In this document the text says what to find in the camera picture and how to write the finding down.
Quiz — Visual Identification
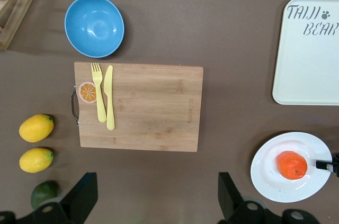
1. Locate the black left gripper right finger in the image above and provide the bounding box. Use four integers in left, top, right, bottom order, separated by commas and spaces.
218, 172, 283, 224

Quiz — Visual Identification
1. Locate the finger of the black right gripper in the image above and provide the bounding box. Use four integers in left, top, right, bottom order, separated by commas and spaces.
315, 158, 334, 171

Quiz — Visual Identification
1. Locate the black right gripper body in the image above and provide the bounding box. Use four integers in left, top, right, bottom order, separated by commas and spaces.
331, 152, 339, 178

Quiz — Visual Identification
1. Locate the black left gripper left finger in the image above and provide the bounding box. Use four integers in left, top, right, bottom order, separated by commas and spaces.
16, 172, 98, 224

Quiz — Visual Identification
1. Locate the orange tomato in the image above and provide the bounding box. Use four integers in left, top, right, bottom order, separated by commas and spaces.
276, 150, 308, 180

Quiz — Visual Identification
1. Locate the white round plate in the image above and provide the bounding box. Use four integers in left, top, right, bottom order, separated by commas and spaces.
250, 131, 333, 203

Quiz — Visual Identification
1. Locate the dark green lime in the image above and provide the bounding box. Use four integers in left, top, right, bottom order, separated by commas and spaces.
30, 180, 59, 210

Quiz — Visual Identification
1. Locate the yellow lemon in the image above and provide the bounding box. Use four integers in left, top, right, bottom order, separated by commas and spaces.
19, 114, 55, 144
19, 147, 54, 174

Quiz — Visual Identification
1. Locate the yellow plastic fork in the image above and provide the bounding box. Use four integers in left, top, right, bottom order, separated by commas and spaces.
91, 62, 107, 123

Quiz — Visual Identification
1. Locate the yellow plastic knife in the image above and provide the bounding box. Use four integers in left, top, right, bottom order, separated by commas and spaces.
103, 65, 116, 131

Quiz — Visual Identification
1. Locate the cream bear print tray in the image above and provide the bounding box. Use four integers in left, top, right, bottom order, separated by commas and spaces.
272, 0, 339, 106

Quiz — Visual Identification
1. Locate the orange slice piece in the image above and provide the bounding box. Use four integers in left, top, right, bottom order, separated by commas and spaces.
77, 80, 98, 104

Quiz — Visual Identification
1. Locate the wooden cutting board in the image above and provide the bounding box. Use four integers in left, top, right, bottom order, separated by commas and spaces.
70, 61, 204, 153

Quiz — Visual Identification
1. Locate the blue bowl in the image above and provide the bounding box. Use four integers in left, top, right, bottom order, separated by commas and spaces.
64, 0, 125, 59

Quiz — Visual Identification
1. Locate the wooden mug rack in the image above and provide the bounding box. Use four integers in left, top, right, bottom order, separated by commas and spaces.
0, 0, 50, 51

